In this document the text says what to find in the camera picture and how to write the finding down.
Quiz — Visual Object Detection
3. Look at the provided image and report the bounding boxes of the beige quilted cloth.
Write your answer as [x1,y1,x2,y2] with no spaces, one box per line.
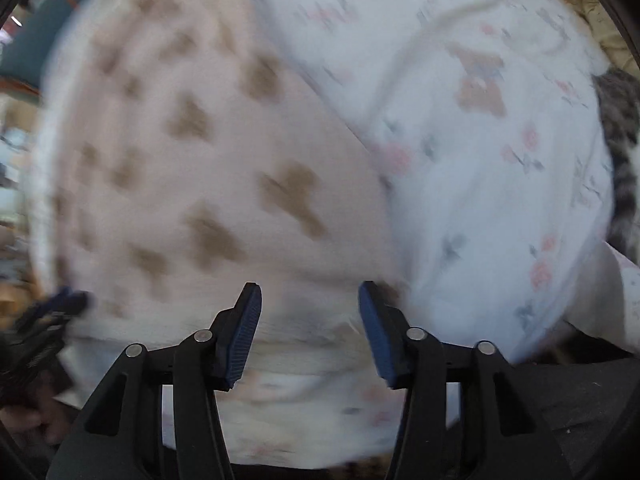
[520,0,638,68]

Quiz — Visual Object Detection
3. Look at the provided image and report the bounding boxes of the white floral bed sheet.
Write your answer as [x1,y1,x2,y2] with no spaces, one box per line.
[160,0,618,471]

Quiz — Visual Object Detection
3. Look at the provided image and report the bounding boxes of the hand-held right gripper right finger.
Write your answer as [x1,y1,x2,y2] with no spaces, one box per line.
[357,280,573,480]

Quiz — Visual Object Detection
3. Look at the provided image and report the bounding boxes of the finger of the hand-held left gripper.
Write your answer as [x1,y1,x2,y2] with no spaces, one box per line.
[17,287,92,328]

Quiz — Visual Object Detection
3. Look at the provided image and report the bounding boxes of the teal panel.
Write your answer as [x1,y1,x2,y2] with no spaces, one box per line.
[0,0,103,93]

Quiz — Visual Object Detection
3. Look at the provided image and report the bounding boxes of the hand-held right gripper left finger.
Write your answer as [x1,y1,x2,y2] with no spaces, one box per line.
[47,282,263,480]

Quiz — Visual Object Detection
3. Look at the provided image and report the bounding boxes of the white cloth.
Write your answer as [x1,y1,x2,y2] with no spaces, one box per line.
[565,242,640,346]

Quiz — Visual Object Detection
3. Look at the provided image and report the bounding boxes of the grey striped cloth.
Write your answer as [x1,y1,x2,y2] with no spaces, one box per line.
[590,67,640,256]

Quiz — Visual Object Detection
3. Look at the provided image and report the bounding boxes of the pink pants with brown print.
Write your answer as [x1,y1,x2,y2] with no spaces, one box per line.
[30,0,416,381]

